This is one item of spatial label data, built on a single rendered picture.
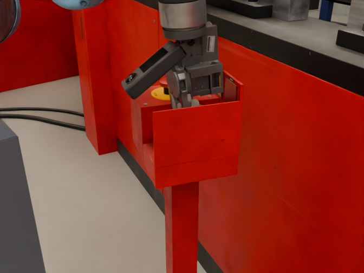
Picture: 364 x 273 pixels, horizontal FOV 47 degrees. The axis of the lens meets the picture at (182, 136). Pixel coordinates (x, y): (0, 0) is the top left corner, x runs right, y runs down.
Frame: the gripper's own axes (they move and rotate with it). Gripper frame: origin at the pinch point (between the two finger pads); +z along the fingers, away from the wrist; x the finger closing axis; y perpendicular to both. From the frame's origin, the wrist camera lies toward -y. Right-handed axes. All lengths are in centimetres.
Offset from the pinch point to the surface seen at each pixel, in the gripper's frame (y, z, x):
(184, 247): -1.3, 29.0, 2.3
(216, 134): 5.0, -1.5, -4.9
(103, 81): -1, 33, 129
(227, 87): 9.4, -7.8, -0.1
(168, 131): -3.5, -4.2, -4.9
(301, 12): 38.5, -13.0, 22.9
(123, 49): 7, 13, 107
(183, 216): -0.6, 20.3, 2.2
